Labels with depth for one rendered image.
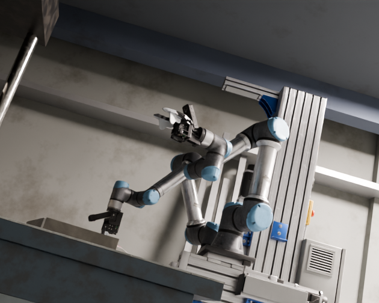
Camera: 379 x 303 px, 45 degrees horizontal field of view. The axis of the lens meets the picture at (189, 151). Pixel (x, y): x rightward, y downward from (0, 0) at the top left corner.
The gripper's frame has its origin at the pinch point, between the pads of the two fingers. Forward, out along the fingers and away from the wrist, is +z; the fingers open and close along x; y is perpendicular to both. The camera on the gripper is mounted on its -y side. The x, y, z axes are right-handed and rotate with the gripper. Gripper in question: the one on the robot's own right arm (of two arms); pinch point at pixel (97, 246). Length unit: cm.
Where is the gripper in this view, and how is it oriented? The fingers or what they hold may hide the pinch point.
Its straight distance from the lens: 239.5
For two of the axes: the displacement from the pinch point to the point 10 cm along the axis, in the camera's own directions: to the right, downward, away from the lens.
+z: -2.5, 9.1, -3.4
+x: -2.5, 2.8, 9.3
